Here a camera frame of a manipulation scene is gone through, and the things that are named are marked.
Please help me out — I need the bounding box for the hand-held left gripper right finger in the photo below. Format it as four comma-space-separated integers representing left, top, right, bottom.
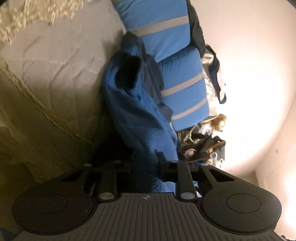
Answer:
157, 152, 233, 201

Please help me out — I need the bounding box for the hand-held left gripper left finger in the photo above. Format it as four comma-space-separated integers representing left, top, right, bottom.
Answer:
59, 159, 132, 201

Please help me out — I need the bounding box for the blue fleece jacket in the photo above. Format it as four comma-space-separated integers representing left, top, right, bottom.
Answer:
102, 32, 200, 197

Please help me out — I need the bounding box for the beige woven bag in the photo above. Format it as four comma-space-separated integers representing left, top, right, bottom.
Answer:
178, 124, 203, 145

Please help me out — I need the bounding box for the dark cloth pile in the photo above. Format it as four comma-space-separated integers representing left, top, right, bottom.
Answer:
182, 134, 226, 164

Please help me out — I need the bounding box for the brown plush toy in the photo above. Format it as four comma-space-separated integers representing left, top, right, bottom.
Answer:
203, 113, 227, 135

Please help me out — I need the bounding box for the silver sequined fabric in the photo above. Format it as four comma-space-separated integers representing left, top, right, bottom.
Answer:
201, 50, 220, 102

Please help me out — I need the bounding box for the blue grey-striped pillow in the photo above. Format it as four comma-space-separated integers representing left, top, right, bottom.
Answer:
112, 0, 193, 62
157, 47, 210, 131

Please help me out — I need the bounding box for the navy and white garment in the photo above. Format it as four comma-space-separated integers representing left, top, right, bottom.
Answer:
205, 45, 227, 105

